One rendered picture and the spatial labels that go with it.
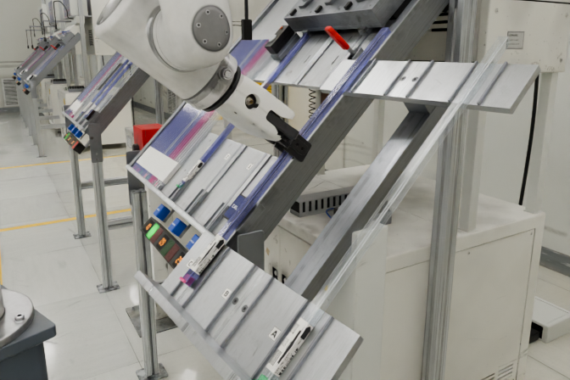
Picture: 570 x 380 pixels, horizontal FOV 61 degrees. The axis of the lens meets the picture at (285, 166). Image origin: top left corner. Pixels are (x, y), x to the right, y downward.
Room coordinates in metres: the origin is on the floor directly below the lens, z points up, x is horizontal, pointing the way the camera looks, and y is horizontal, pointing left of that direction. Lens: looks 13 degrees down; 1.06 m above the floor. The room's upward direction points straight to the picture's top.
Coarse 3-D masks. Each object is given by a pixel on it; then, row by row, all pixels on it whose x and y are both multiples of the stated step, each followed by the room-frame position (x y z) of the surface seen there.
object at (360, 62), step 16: (384, 32) 0.82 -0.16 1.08; (368, 48) 0.80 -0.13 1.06; (352, 64) 0.79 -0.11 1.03; (352, 80) 0.78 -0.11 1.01; (336, 96) 0.76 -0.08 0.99; (320, 112) 0.74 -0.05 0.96; (304, 128) 0.73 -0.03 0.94; (288, 160) 0.71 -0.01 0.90; (272, 176) 0.69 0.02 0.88; (256, 192) 0.68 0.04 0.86; (240, 208) 0.67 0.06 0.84; (192, 272) 0.62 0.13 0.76
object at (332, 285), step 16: (496, 48) 0.62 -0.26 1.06; (480, 64) 0.62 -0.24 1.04; (480, 80) 0.60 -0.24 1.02; (464, 96) 0.59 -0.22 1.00; (448, 112) 0.58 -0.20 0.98; (448, 128) 0.57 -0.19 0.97; (432, 144) 0.56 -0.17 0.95; (416, 160) 0.55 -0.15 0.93; (400, 176) 0.54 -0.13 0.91; (416, 176) 0.54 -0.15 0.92; (400, 192) 0.53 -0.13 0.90; (384, 208) 0.52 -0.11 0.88; (368, 224) 0.51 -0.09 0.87; (384, 224) 0.51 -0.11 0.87; (368, 240) 0.50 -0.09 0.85; (352, 256) 0.49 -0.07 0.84; (336, 272) 0.48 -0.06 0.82; (336, 288) 0.47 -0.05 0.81; (320, 304) 0.46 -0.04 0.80
